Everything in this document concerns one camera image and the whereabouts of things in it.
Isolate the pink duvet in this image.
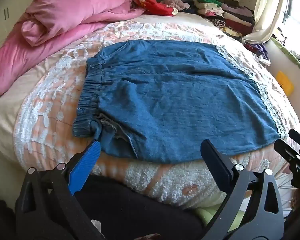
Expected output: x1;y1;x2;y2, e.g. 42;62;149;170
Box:
0;0;147;104

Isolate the blue denim pants lace trim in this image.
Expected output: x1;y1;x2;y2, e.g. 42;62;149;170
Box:
73;40;287;165

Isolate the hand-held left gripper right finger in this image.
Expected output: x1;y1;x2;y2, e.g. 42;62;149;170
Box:
200;139;285;240

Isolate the purple cloth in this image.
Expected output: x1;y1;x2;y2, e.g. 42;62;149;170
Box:
245;42;271;67

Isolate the green windowsill cloth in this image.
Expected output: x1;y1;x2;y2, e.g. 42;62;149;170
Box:
270;37;300;73

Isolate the cream wardrobe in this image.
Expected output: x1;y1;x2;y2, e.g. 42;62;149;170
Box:
0;0;48;58

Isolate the cream curtain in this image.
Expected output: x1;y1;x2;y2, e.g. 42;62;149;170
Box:
242;0;293;45

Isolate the yellow plastic object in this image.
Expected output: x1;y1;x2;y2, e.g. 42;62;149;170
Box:
276;71;295;96

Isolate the light green cloth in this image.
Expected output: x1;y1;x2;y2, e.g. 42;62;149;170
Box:
192;204;243;233

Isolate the stack of folded clothes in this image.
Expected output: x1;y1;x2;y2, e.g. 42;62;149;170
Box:
187;0;256;40

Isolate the red printed cloth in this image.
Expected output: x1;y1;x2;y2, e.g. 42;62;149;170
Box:
126;0;178;16

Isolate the person's black clothing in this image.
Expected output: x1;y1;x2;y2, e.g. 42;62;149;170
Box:
75;174;205;240

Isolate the pink and white printed blanket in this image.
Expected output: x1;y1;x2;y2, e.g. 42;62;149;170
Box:
14;14;300;210

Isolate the beige bed sheet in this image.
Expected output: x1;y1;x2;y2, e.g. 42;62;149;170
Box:
0;55;50;165

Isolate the mauve plush cloth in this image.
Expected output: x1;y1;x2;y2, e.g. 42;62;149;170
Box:
161;0;191;12

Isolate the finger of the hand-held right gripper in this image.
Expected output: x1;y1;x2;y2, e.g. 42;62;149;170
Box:
274;139;300;167
288;129;300;152

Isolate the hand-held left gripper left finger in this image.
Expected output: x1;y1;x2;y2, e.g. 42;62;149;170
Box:
15;140;108;240

